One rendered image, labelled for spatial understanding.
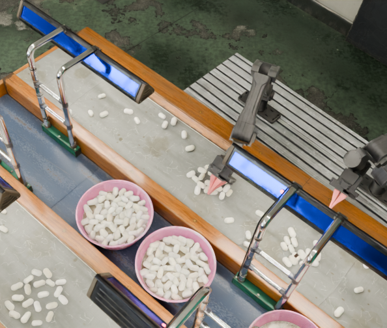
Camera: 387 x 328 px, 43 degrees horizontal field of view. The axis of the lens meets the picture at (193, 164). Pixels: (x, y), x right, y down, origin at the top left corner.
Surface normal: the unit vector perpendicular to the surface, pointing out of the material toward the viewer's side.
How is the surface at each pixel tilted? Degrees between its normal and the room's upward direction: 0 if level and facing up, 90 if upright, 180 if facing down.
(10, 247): 0
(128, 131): 0
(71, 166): 0
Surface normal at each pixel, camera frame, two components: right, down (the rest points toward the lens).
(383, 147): -0.16, -0.47
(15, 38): 0.07, -0.58
